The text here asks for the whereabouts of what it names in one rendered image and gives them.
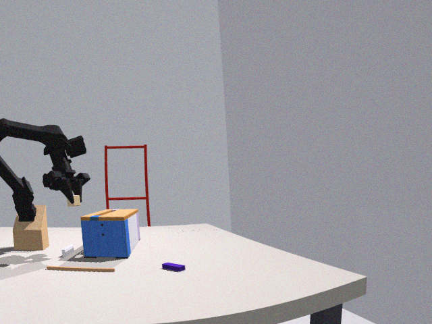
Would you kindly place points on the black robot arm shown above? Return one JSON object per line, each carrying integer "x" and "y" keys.
{"x": 56, "y": 145}

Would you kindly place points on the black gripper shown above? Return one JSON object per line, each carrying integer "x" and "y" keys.
{"x": 64, "y": 178}

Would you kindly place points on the small purple block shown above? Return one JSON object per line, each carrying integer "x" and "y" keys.
{"x": 174, "y": 267}

